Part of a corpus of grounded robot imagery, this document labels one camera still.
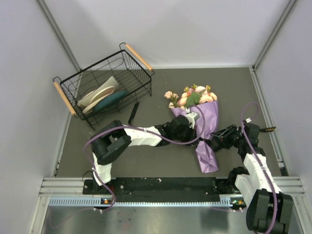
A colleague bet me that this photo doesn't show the cream plate in basket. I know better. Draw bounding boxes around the cream plate in basket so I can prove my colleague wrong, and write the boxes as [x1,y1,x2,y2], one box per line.
[82,86,115,114]

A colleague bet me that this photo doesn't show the pink flower bouquet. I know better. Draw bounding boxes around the pink flower bouquet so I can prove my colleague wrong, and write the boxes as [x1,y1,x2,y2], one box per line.
[164,84,218,109]

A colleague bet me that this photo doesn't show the white plate in basket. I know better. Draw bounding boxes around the white plate in basket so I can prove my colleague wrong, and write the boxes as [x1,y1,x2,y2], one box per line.
[78,76,119,108]

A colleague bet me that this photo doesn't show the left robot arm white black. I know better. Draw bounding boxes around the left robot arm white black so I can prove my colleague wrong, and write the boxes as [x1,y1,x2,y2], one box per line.
[90,113,199,194]

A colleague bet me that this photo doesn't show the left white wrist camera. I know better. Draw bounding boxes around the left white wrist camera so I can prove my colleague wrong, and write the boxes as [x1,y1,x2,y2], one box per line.
[185,109,200,123]

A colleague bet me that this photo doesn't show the grey slotted cable duct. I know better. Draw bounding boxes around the grey slotted cable duct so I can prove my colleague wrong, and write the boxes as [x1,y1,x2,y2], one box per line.
[49,195,245,208]

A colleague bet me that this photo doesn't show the black ribbon gold lettering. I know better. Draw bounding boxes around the black ribbon gold lettering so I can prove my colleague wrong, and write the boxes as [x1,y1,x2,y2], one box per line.
[128,102,276,133]

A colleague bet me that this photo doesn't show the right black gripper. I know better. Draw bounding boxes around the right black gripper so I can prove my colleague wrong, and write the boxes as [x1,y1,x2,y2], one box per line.
[211,124,245,149]

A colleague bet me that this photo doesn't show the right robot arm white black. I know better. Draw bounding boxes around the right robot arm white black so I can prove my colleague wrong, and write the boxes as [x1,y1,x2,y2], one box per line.
[206,121,293,234]

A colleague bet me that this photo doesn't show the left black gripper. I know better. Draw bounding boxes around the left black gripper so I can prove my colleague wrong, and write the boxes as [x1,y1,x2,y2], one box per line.
[172,123,199,146]

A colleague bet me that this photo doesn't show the purple wrapping paper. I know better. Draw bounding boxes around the purple wrapping paper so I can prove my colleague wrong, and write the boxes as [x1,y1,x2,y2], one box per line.
[172,101,219,174]

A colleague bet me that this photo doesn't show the dark teal plate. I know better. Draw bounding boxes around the dark teal plate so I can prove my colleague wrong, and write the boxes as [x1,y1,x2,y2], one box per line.
[93,90,128,112]

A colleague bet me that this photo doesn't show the black wire basket wooden handles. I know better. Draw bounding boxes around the black wire basket wooden handles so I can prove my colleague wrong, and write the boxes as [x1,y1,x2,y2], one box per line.
[53,42,155,129]

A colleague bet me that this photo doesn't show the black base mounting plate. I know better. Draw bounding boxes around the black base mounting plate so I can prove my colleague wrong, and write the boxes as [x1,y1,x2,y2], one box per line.
[83,177,234,195]

